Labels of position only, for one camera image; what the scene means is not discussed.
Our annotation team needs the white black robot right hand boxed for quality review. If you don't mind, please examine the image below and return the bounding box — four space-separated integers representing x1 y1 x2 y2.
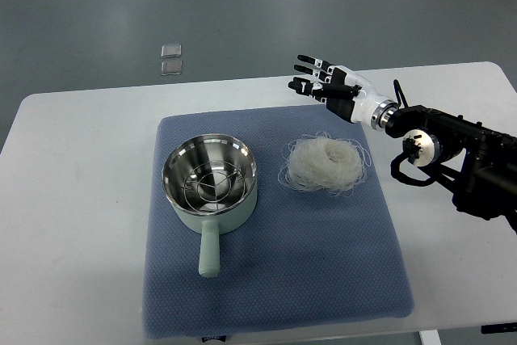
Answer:
288 54 397 130

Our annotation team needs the white vermicelli noodle nest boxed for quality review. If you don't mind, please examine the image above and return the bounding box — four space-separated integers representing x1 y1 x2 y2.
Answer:
277 132 372 196

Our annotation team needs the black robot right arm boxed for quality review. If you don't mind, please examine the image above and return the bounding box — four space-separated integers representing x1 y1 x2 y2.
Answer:
385 80 516 229

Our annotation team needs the mint green steel pot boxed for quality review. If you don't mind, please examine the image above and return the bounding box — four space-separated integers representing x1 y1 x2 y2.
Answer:
162 133 258 278

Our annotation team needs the blue textured cloth mat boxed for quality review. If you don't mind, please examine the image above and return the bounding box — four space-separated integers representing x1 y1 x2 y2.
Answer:
143 104 414 339

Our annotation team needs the upper clear floor plate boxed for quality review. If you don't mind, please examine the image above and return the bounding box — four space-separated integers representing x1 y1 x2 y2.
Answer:
161 44 182 58

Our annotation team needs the white table leg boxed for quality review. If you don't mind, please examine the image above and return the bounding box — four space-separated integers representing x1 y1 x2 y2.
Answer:
418 330 442 345

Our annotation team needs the black cable loop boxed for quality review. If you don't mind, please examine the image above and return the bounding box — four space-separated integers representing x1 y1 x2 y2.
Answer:
393 79 410 108

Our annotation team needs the round wire steaming rack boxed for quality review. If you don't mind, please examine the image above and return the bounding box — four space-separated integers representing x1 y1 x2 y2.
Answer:
183 161 246 213

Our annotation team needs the black bracket under table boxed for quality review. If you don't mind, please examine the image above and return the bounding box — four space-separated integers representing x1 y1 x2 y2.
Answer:
481 322 517 334

